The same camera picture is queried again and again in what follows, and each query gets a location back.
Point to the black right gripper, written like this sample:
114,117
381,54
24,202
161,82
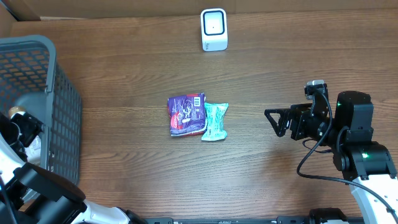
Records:
299,114

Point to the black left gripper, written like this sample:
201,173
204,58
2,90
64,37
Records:
33,127

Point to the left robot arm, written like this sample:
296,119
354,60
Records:
31,194

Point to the grey plastic mesh basket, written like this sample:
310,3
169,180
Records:
32,78

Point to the teal snack packet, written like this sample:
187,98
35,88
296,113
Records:
215,113

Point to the white cosmetic tube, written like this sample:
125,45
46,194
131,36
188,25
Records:
31,153

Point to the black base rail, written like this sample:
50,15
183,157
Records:
315,216

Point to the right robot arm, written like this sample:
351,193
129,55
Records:
367,166

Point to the purple snack packet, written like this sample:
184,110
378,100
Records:
187,114

